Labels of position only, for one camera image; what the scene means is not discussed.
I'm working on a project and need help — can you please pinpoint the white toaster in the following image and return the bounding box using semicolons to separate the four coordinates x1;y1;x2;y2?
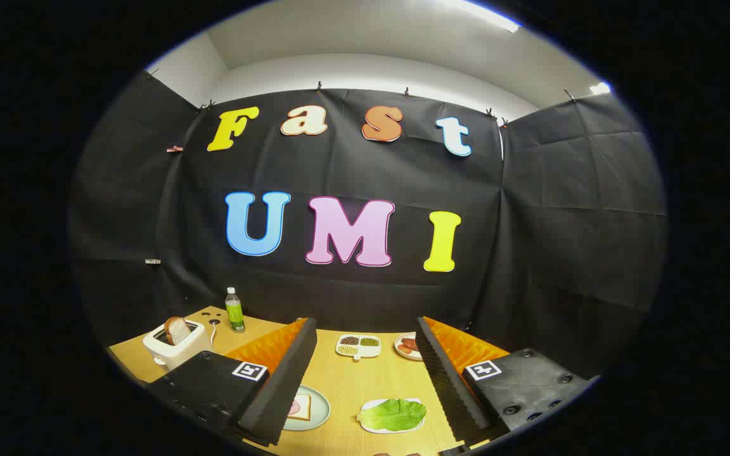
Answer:
143;319;214;372

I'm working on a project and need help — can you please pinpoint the pale green round plate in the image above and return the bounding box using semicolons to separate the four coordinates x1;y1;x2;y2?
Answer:
283;384;331;432

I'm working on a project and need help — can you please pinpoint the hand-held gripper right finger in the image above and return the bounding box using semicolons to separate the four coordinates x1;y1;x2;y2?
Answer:
415;315;595;448

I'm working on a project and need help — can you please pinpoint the black backdrop cloth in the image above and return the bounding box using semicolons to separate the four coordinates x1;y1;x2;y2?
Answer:
67;70;669;387

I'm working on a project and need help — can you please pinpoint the white leaf-shaped plate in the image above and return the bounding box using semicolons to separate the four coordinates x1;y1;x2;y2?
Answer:
359;398;427;434

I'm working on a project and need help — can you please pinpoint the white bread slice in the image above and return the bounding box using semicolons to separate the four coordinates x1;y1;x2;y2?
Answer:
287;394;312;421

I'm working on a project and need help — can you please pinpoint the green lettuce leaf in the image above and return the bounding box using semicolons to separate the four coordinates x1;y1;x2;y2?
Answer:
357;398;427;432

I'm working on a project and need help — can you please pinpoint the toasted bread slice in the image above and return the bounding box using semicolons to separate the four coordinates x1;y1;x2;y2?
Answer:
163;317;193;346

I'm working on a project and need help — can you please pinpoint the white round plate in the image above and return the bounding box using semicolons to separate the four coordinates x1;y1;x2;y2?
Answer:
394;332;424;362

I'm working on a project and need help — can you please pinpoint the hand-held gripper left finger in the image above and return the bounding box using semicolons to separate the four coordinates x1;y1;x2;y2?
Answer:
150;317;319;448

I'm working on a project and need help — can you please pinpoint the green label plastic bottle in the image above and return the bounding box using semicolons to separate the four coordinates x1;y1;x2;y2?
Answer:
224;287;246;333

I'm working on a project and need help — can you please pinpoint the white divided dish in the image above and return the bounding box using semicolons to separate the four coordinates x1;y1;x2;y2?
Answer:
335;334;382;362

